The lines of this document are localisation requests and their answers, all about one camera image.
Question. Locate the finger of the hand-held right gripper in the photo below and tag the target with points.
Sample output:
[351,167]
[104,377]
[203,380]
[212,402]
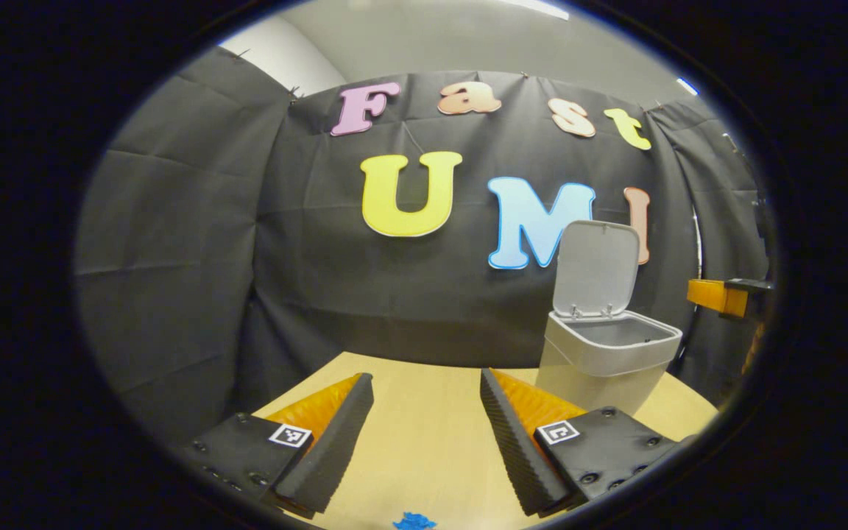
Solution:
[715,296]

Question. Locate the white desktop garbage bin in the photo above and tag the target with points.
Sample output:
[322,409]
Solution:
[601,265]

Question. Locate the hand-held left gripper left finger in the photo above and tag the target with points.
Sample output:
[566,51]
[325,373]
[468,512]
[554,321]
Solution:
[336,442]

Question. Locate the wooden desktop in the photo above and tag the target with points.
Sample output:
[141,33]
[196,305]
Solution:
[424,434]

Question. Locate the small ceiling light panel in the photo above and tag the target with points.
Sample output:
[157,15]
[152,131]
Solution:
[687,86]

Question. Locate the large ceiling light panel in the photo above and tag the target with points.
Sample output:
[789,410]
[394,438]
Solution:
[538,7]

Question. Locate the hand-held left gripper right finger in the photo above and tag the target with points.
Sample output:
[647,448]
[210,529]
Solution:
[509,442]

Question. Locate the black backdrop cloth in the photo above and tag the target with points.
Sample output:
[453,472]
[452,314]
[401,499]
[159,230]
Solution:
[365,294]

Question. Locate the blue paper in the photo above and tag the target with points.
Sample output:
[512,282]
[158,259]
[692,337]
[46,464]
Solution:
[414,522]

